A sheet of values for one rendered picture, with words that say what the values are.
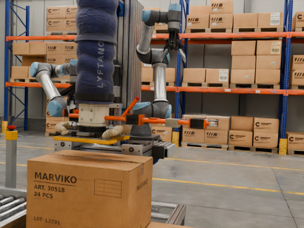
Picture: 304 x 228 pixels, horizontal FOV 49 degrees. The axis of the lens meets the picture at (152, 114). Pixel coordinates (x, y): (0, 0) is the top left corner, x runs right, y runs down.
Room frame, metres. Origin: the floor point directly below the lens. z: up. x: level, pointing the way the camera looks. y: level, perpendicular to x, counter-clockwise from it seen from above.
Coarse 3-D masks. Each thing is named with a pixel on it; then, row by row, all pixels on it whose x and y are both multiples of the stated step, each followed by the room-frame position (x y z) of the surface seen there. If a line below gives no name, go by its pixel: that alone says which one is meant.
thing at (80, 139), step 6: (72, 132) 1.81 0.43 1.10; (54, 138) 1.80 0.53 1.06; (60, 138) 1.79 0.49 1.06; (66, 138) 1.78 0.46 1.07; (72, 138) 1.77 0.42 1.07; (78, 138) 1.76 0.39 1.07; (84, 138) 1.77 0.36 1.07; (90, 138) 1.76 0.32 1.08; (96, 138) 1.75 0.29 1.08; (102, 138) 1.76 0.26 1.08; (108, 144) 1.71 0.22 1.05
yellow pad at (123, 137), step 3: (81, 135) 1.97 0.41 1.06; (117, 135) 1.92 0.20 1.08; (120, 135) 1.93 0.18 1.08; (123, 135) 1.95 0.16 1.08; (126, 135) 1.98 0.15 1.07; (114, 138) 1.90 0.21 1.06; (117, 138) 1.90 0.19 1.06; (120, 138) 1.89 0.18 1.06; (123, 138) 1.89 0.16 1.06; (126, 138) 1.93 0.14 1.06
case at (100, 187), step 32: (32, 160) 1.78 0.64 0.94; (64, 160) 1.81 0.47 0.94; (96, 160) 1.84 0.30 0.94; (128, 160) 1.87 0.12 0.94; (32, 192) 1.78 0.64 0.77; (64, 192) 1.72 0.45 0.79; (96, 192) 1.67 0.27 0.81; (128, 192) 1.62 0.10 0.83; (32, 224) 1.78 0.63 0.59; (64, 224) 1.72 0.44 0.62; (96, 224) 1.67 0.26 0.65; (128, 224) 1.62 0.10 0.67
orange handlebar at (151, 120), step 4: (76, 112) 2.21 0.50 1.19; (72, 116) 1.90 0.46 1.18; (76, 116) 1.89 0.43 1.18; (104, 116) 1.84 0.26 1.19; (108, 116) 1.84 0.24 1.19; (112, 116) 1.84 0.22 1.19; (116, 116) 1.87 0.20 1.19; (120, 116) 1.86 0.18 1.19; (120, 120) 1.82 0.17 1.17; (124, 120) 1.81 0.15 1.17; (140, 120) 1.78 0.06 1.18; (144, 120) 1.77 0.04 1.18; (148, 120) 1.77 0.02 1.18; (152, 120) 1.76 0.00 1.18; (156, 120) 1.75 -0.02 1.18; (160, 120) 1.75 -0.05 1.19; (164, 120) 1.74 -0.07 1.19; (180, 120) 1.72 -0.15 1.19; (184, 120) 1.75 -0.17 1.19; (188, 120) 1.75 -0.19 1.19; (180, 124) 1.72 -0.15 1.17; (184, 124) 1.71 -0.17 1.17; (188, 124) 1.71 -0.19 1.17; (208, 124) 1.69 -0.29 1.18
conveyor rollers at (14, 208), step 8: (0, 200) 2.28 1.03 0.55; (8, 200) 2.32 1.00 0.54; (16, 200) 2.29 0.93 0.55; (24, 200) 2.35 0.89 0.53; (0, 208) 2.13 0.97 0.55; (8, 208) 2.18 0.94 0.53; (16, 208) 2.14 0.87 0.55; (24, 208) 2.21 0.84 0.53; (0, 216) 2.00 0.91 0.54; (8, 216) 2.05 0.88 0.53
